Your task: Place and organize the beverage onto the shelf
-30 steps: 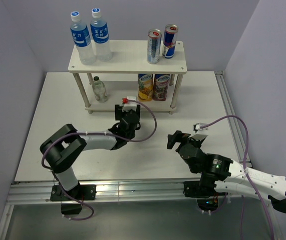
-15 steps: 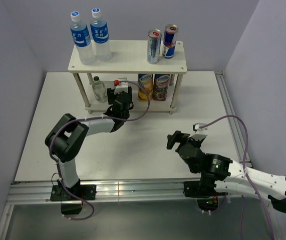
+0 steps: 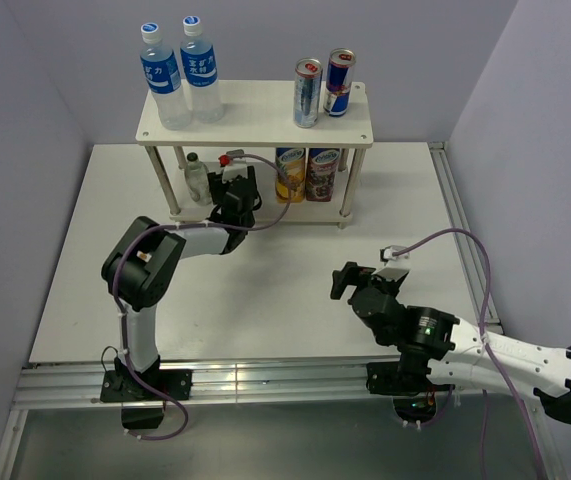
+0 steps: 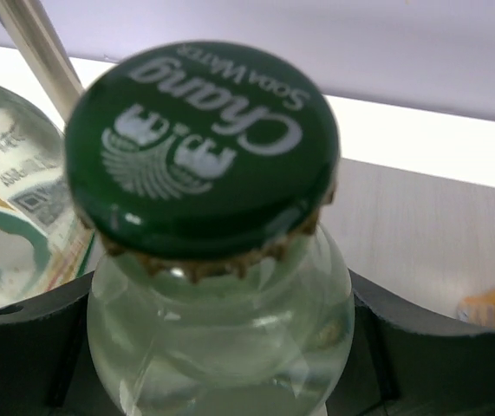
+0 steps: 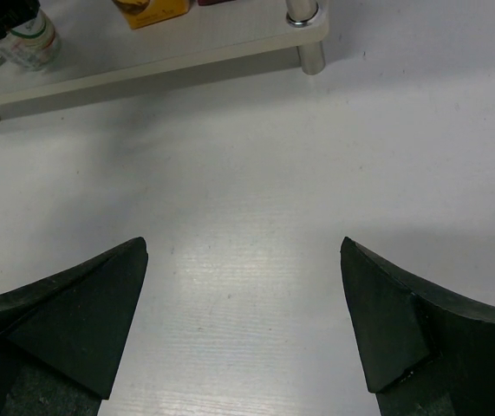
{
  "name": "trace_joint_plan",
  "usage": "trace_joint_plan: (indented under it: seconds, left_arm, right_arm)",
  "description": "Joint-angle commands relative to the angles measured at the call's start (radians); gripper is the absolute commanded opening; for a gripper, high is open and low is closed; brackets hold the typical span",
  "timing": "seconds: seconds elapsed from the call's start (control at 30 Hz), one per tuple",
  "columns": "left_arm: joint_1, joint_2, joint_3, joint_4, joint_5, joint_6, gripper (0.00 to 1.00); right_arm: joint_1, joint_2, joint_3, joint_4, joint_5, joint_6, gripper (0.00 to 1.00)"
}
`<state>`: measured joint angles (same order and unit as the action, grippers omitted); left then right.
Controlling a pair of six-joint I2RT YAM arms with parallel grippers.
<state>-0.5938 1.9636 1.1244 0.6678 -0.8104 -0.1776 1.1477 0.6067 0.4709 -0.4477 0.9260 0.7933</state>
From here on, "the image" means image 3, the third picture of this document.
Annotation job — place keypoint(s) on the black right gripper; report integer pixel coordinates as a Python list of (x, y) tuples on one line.
[(352, 274)]

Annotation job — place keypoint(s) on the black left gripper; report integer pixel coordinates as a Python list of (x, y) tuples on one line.
[(217, 187)]

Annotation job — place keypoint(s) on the green cap soda bottle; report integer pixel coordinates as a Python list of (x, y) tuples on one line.
[(196, 177)]

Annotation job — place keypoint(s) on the blue label water bottle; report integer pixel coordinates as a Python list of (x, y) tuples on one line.
[(161, 71), (200, 71)]

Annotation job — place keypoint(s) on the Red Bull can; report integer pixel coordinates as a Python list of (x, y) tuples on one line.
[(341, 64), (307, 91)]

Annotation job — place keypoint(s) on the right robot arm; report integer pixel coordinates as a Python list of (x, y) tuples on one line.
[(438, 349)]

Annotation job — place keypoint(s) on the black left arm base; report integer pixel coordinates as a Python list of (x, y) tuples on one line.
[(143, 410)]

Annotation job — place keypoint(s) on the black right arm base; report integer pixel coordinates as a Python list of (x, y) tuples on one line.
[(416, 400)]

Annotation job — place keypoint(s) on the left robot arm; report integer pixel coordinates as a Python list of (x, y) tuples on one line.
[(139, 270)]

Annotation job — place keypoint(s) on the white two-tier shelf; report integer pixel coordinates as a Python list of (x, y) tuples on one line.
[(258, 119)]

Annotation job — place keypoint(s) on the yellow pineapple juice carton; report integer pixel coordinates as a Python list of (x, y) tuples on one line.
[(292, 162)]

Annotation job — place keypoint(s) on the dark red berry juice carton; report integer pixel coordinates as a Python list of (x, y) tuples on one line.
[(321, 169)]

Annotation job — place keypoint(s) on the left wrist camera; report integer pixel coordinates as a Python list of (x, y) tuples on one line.
[(233, 166)]

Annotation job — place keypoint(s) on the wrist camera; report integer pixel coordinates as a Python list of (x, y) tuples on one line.
[(395, 263), (233, 166)]

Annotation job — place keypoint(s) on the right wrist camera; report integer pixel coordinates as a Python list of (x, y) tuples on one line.
[(395, 263)]

